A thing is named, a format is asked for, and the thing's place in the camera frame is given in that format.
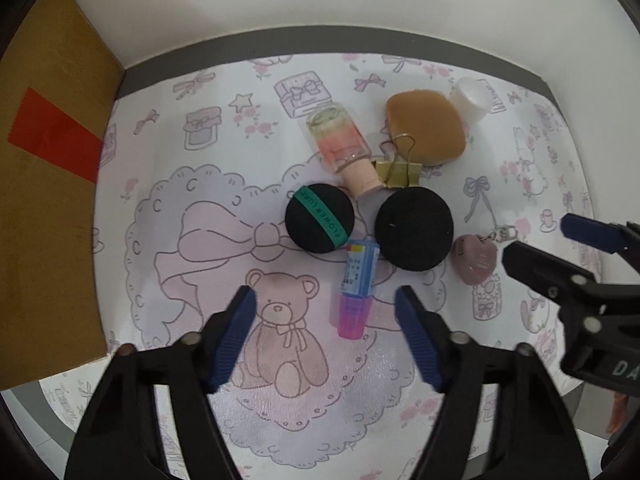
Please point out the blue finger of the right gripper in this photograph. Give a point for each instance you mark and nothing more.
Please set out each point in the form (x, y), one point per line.
(544, 273)
(606, 237)

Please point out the white round plastic cap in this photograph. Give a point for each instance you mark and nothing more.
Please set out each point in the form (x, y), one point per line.
(471, 99)

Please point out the pink patterned table mat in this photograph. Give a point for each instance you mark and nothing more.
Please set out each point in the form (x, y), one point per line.
(194, 180)

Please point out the pink blue lip balm tube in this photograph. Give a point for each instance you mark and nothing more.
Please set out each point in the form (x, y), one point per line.
(357, 288)

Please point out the plain black round puff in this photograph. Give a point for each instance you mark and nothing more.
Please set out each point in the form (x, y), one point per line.
(414, 229)

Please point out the orange makeup sponge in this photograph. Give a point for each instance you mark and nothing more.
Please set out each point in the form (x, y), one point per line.
(425, 127)

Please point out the brown cardboard box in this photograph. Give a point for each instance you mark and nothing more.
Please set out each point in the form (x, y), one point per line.
(58, 85)

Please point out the pink glass perfume bottle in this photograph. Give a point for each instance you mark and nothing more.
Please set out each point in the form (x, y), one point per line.
(344, 149)

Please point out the black puff with green band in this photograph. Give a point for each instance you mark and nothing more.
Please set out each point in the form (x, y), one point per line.
(319, 218)

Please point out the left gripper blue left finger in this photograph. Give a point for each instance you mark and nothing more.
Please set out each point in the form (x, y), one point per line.
(229, 345)

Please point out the person right hand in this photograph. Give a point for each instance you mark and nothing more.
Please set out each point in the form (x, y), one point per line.
(618, 414)

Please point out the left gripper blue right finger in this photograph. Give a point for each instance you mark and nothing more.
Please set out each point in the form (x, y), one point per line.
(410, 316)

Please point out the mauve heart keychain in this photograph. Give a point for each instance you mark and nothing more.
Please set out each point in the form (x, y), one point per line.
(474, 257)

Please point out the gold binder clip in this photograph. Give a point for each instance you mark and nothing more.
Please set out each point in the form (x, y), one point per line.
(396, 169)

